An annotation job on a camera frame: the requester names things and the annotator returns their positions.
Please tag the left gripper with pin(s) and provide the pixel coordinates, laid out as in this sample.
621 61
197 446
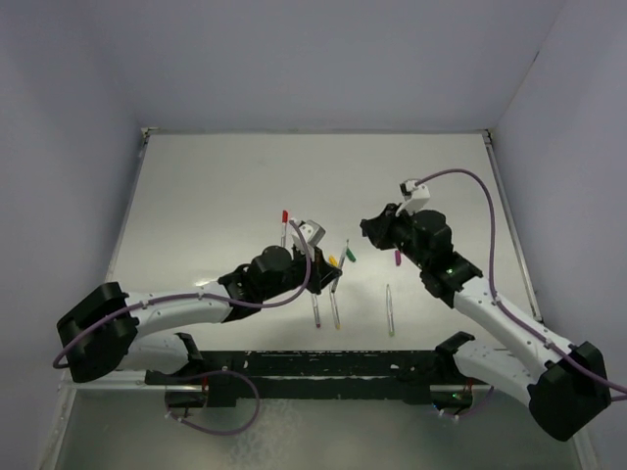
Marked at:
315 282

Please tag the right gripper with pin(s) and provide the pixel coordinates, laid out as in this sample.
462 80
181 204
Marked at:
379 227

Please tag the purple marker pen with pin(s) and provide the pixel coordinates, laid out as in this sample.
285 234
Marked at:
316 314

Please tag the yellow marker pen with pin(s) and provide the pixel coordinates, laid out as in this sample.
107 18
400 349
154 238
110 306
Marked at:
334 310

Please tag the red marker pen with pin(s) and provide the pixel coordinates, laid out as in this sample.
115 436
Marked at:
283 235

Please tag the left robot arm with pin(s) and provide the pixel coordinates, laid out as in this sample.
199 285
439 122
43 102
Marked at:
111 329

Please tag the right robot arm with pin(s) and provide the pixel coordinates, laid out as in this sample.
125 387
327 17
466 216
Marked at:
562 384

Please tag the green marker pen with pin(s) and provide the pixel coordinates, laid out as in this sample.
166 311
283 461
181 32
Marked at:
389 311

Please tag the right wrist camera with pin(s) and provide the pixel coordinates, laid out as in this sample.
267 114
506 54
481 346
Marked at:
416 195

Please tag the aluminium frame rail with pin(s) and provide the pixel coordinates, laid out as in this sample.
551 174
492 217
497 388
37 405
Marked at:
117 380

